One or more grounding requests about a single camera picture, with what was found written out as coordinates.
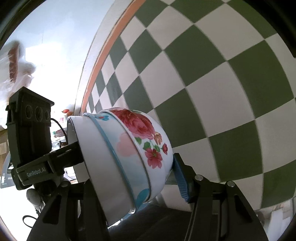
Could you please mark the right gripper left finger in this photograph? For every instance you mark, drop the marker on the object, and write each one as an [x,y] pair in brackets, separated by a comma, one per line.
[73,213]

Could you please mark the white bowl blue heart decor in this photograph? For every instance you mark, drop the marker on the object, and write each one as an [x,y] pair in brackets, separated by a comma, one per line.
[125,155]

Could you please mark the green white checkered cloth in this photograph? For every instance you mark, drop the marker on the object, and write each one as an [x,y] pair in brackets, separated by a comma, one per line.
[219,79]

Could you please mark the white bowl rose decor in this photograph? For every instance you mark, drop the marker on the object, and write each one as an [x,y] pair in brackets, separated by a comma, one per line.
[152,144]

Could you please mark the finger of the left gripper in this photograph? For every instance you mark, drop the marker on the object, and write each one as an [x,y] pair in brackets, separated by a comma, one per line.
[50,162]

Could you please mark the left hand white glove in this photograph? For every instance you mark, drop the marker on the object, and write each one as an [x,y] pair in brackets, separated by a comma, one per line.
[35,199]

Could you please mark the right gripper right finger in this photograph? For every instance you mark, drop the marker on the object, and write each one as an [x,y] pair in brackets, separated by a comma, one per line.
[220,211]

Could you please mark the white bowl dark rim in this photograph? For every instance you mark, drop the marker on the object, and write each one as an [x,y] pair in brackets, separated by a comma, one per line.
[101,167]

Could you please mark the plastic bag with sausages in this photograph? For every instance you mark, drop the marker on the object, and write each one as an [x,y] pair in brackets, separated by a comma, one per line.
[16,72]

